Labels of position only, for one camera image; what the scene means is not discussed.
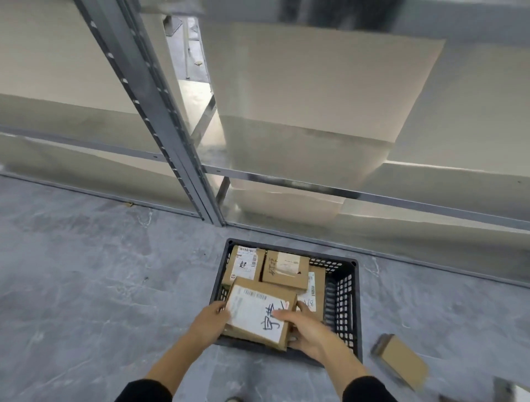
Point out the grey metal shelf rack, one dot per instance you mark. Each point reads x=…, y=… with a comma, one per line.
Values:
x=165, y=124

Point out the person's left forearm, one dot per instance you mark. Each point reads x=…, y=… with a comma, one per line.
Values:
x=178, y=362

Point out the person's right forearm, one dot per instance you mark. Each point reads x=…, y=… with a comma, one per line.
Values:
x=345, y=372

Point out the grey object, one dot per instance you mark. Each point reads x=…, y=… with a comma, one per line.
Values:
x=511, y=391

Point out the black plastic crate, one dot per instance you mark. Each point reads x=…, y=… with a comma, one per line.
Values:
x=343, y=306

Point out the person's left fingers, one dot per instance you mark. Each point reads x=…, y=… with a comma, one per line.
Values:
x=223, y=312

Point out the person's left hand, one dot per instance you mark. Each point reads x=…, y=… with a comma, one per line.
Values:
x=207, y=327

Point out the person's right fingers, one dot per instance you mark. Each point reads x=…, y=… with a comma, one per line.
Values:
x=287, y=315

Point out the plain cardboard box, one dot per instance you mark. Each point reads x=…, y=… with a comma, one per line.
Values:
x=403, y=362

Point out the cardboard parcel with handwritten label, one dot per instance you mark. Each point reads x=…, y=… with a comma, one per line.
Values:
x=259, y=314

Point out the black left sleeve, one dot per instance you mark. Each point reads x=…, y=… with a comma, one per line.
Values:
x=145, y=392

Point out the black right sleeve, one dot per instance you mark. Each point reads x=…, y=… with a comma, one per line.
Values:
x=368, y=391

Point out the flat cardboard parcel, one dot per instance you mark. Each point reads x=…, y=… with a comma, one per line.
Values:
x=315, y=292

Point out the black sleeve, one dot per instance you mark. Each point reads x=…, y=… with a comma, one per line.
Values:
x=368, y=391
x=145, y=392

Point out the large beige cardboard box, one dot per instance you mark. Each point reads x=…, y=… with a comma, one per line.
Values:
x=281, y=205
x=476, y=124
x=314, y=99
x=83, y=165
x=62, y=54

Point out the cardboard parcel with tall label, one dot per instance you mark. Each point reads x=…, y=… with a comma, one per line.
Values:
x=243, y=265

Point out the person's right hand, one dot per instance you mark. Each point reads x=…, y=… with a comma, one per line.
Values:
x=314, y=335

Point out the cardboard parcel with taped label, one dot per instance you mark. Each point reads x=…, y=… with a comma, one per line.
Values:
x=286, y=269

